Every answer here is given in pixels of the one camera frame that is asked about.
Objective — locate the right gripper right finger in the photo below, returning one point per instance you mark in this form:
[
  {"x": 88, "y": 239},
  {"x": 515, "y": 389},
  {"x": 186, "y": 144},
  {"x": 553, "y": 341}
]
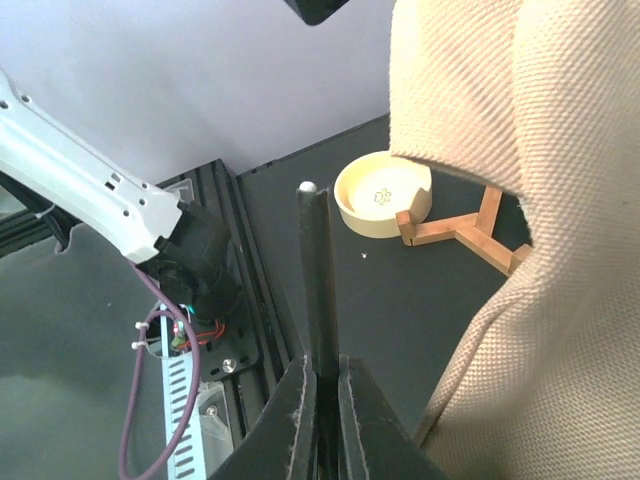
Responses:
[{"x": 375, "y": 444}]

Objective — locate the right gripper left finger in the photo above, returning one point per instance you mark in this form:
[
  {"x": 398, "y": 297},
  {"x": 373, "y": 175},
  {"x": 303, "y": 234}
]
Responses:
[{"x": 282, "y": 443}]

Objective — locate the black tent pole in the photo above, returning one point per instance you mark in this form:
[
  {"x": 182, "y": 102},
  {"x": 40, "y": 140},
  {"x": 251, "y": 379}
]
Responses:
[{"x": 318, "y": 280}]

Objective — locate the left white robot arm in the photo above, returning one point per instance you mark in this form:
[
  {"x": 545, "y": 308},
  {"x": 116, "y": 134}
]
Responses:
[{"x": 151, "y": 86}]

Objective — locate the yellow pet bowl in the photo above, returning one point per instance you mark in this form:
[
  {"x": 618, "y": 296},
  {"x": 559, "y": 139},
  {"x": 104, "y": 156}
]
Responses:
[{"x": 373, "y": 188}]

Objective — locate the small green circuit board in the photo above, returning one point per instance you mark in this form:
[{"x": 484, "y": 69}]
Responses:
[{"x": 181, "y": 343}]

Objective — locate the wooden bowl stand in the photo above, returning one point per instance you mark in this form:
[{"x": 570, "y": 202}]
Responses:
[{"x": 473, "y": 230}]

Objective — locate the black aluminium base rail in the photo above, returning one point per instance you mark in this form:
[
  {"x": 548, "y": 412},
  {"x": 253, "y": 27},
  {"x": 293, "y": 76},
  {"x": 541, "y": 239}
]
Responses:
[{"x": 65, "y": 313}]

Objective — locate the light blue slotted cable duct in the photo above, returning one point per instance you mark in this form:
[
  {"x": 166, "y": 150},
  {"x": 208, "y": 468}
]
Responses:
[{"x": 187, "y": 461}]

